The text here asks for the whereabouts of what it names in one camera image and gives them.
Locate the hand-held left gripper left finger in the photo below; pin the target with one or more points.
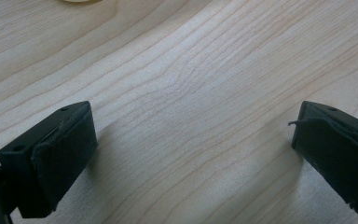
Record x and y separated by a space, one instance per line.
52 158

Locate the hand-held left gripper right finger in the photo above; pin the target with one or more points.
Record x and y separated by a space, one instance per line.
338 152

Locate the beige sock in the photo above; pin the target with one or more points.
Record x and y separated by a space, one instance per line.
82 1

